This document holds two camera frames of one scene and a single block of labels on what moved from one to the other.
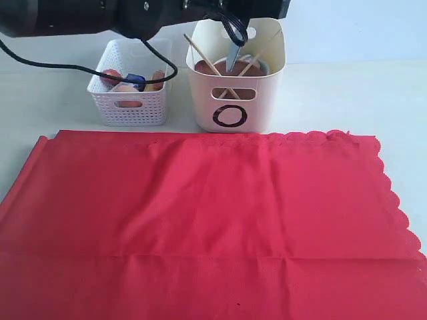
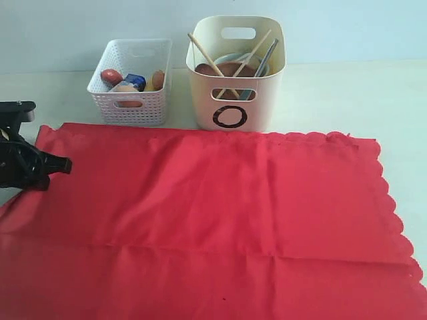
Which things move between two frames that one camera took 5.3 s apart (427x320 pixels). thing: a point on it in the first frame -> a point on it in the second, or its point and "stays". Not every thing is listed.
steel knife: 233,51 -> 265,57
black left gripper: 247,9 -> 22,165
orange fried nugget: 158,75 stays
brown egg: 125,87 stays
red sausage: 109,81 stays
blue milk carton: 140,87 stays
